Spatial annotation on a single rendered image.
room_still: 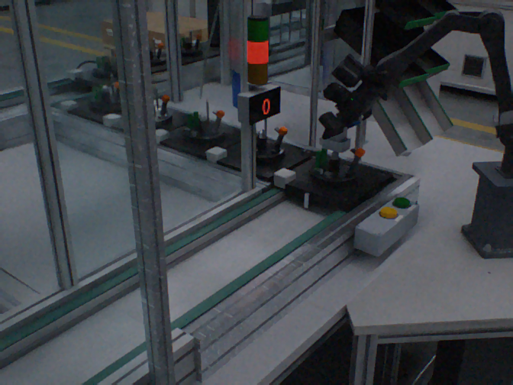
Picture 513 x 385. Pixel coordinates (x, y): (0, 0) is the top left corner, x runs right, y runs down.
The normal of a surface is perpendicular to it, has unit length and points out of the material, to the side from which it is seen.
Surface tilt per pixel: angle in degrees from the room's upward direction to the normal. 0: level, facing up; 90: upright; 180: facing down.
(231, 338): 90
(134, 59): 90
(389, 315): 0
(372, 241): 90
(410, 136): 45
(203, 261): 0
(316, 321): 0
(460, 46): 90
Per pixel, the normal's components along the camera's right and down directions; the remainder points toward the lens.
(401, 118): 0.46, -0.40
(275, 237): 0.00, -0.90
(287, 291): 0.77, 0.28
